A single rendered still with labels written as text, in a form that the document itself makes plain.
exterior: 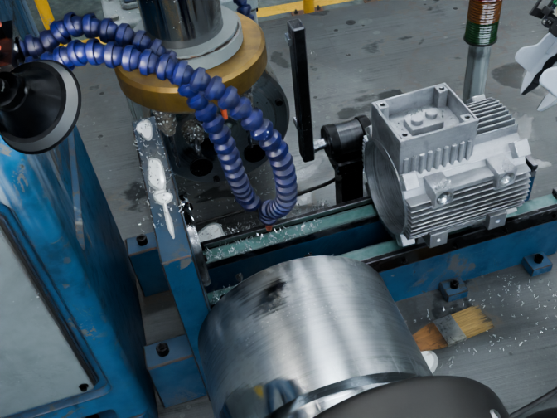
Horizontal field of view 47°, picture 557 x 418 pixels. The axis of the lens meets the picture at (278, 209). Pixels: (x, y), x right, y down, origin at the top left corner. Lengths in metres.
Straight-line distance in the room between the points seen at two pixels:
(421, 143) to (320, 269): 0.28
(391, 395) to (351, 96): 1.22
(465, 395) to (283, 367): 0.27
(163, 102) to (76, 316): 0.27
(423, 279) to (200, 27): 0.61
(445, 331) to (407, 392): 0.70
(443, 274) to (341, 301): 0.46
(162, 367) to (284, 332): 0.34
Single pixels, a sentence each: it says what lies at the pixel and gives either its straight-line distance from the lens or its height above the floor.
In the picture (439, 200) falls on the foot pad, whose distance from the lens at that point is 0.95.
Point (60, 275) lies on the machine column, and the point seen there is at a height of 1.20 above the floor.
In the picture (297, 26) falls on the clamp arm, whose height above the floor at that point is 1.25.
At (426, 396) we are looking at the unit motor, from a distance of 0.41.
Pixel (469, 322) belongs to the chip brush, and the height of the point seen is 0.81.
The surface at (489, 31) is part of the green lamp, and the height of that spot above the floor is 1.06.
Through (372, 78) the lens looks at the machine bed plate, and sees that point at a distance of 1.63.
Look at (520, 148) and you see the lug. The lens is 1.01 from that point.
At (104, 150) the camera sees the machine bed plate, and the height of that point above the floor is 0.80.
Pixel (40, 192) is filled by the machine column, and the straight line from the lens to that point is 0.66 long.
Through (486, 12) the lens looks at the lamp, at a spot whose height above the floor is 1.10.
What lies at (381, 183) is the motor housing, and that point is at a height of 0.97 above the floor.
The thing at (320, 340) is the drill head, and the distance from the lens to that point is 0.66.
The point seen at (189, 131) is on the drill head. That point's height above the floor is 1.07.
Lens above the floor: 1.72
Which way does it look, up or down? 45 degrees down
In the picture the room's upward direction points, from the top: 8 degrees counter-clockwise
